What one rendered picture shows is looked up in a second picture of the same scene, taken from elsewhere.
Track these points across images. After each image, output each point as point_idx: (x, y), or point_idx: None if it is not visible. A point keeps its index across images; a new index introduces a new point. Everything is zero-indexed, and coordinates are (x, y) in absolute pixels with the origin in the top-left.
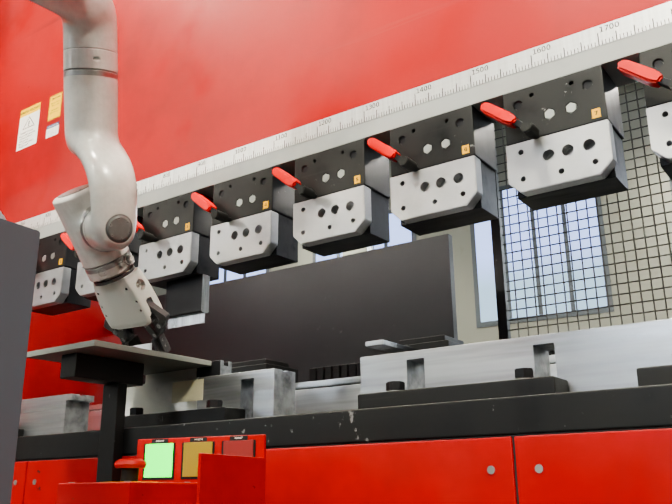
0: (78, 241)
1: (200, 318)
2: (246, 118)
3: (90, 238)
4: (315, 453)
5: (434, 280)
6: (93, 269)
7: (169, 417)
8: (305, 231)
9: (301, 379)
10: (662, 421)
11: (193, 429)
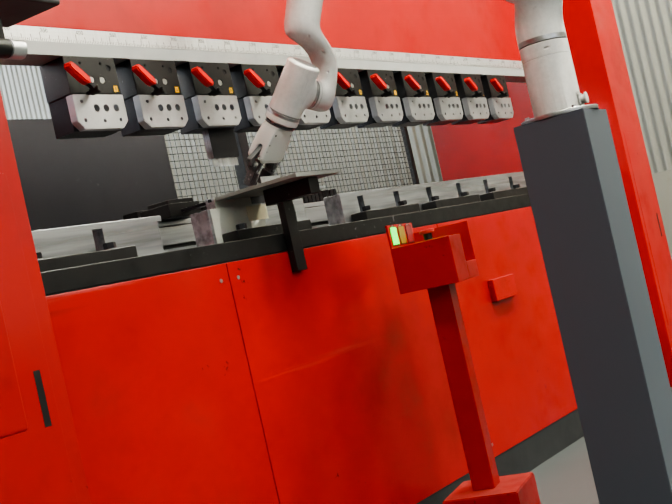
0: (307, 99)
1: (235, 161)
2: (249, 21)
3: (325, 101)
4: (385, 236)
5: (157, 151)
6: (298, 119)
7: (281, 227)
8: (305, 115)
9: (72, 225)
10: (463, 216)
11: (332, 229)
